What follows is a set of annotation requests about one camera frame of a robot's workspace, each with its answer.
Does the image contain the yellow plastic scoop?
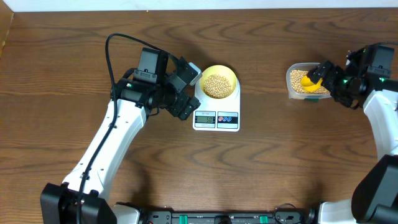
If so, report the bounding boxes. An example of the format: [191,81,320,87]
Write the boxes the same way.
[300,75,323,92]

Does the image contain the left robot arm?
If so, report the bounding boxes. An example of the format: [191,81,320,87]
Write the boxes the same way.
[40,48,201,223]

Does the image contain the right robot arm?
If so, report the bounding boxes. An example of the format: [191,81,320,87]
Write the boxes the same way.
[304,42,397,223]

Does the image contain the soybeans in bowl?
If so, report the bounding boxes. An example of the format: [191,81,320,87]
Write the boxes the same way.
[203,74,233,99]

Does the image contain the yellow plastic bowl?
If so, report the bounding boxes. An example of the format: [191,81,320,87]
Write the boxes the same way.
[199,65,238,100]

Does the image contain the white digital kitchen scale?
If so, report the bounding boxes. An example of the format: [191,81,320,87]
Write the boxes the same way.
[192,73,241,132]

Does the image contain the clear plastic soybean container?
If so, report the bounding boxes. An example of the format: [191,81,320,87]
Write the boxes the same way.
[286,62,331,100]

